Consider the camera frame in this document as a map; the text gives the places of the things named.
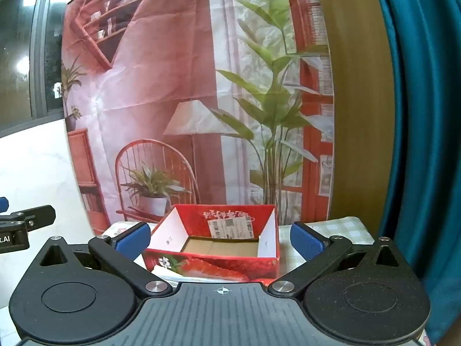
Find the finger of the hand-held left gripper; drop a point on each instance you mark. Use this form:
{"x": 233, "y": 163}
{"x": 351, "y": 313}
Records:
{"x": 3, "y": 204}
{"x": 38, "y": 217}

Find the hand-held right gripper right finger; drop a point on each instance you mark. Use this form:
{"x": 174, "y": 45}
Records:
{"x": 306, "y": 240}

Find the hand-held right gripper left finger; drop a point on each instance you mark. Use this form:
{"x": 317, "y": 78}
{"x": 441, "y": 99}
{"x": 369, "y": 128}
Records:
{"x": 134, "y": 240}

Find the white cloth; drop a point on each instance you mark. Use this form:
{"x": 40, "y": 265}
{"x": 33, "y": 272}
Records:
{"x": 169, "y": 276}

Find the red strawberry print cardboard box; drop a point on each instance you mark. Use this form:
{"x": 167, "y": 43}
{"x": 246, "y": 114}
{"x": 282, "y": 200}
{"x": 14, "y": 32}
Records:
{"x": 216, "y": 265}

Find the green checked tablecloth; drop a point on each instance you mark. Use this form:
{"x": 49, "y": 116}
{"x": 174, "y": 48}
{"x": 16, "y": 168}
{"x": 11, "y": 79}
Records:
{"x": 345, "y": 229}

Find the dark glass window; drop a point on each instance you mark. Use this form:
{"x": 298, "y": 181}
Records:
{"x": 25, "y": 43}

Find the printed room scene backdrop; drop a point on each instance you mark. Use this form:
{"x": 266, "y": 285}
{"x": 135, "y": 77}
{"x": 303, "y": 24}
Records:
{"x": 162, "y": 79}

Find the teal curtain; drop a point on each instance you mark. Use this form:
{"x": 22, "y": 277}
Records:
{"x": 425, "y": 115}

